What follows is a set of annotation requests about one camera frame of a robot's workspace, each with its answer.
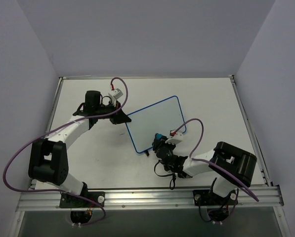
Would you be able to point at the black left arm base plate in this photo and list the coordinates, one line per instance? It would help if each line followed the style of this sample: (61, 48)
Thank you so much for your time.
(69, 201)

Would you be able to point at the blue framed small whiteboard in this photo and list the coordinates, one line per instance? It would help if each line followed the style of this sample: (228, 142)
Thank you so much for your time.
(161, 117)

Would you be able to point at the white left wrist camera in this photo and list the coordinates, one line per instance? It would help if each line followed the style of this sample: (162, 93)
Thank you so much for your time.
(115, 94)

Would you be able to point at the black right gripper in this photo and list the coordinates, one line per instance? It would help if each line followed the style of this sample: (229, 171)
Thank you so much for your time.
(157, 144)

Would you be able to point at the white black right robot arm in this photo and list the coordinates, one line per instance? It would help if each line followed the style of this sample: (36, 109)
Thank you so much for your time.
(234, 166)

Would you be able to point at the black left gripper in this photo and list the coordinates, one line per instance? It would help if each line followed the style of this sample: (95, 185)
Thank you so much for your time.
(115, 113)

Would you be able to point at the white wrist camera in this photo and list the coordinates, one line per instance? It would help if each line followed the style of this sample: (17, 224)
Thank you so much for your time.
(115, 94)
(175, 137)

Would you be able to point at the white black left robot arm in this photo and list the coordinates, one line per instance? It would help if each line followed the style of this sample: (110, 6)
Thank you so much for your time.
(49, 158)

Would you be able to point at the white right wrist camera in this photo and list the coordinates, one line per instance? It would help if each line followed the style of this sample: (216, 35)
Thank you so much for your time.
(175, 137)

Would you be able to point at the aluminium front rail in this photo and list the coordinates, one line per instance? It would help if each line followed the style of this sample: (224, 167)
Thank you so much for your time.
(148, 199)

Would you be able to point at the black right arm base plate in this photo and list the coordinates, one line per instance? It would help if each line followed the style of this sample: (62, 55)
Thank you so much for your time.
(205, 197)

